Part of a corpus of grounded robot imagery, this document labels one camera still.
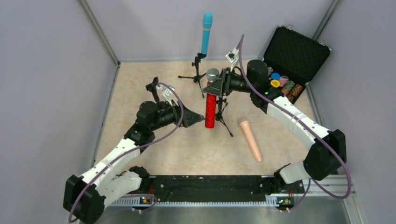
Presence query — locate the red glitter microphone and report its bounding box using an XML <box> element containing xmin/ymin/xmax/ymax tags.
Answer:
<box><xmin>205</xmin><ymin>68</ymin><xmax>219</xmax><ymax>129</ymax></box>

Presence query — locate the small black tripod mic stand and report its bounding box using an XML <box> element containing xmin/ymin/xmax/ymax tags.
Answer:
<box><xmin>178</xmin><ymin>53</ymin><xmax>207</xmax><ymax>98</ymax></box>

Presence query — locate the black tripod stand with basket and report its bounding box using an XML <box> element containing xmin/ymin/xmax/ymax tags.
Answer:
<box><xmin>215</xmin><ymin>97</ymin><xmax>233</xmax><ymax>137</ymax></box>

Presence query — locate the black round-base mic stand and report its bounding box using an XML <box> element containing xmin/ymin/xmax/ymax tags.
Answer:
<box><xmin>145</xmin><ymin>77</ymin><xmax>160</xmax><ymax>103</ymax></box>

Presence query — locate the beige microphone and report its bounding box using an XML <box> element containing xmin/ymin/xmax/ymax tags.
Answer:
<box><xmin>238</xmin><ymin>119</ymin><xmax>262</xmax><ymax>162</ymax></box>

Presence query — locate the blue microphone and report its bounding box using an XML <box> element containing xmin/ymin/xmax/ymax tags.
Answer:
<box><xmin>200</xmin><ymin>12</ymin><xmax>213</xmax><ymax>55</ymax></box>

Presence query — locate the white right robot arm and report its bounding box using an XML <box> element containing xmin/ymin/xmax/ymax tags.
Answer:
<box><xmin>203</xmin><ymin>60</ymin><xmax>347</xmax><ymax>184</ymax></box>

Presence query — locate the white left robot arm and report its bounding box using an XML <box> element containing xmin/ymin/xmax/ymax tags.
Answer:
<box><xmin>63</xmin><ymin>101</ymin><xmax>205</xmax><ymax>224</ymax></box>

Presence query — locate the yellow big blind button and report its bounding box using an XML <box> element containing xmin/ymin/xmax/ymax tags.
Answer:
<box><xmin>270</xmin><ymin>80</ymin><xmax>280</xmax><ymax>88</ymax></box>

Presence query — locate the blue dealer button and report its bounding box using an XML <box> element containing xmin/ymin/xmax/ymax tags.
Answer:
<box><xmin>270</xmin><ymin>72</ymin><xmax>281</xmax><ymax>80</ymax></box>

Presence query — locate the black poker chip case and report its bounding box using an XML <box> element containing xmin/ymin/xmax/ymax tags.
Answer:
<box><xmin>263</xmin><ymin>26</ymin><xmax>332</xmax><ymax>104</ymax></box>

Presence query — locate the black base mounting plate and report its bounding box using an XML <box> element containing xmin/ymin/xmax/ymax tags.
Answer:
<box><xmin>120</xmin><ymin>175</ymin><xmax>305</xmax><ymax>203</ymax></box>

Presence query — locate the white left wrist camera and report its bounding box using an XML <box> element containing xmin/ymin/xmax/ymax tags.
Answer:
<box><xmin>157</xmin><ymin>85</ymin><xmax>175</xmax><ymax>104</ymax></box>

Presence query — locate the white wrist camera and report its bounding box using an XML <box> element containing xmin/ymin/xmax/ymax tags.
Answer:
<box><xmin>157</xmin><ymin>85</ymin><xmax>175</xmax><ymax>104</ymax></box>
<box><xmin>225</xmin><ymin>47</ymin><xmax>239</xmax><ymax>71</ymax></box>

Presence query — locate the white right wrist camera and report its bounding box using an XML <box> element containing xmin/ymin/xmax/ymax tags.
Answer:
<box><xmin>225</xmin><ymin>47</ymin><xmax>239</xmax><ymax>71</ymax></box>

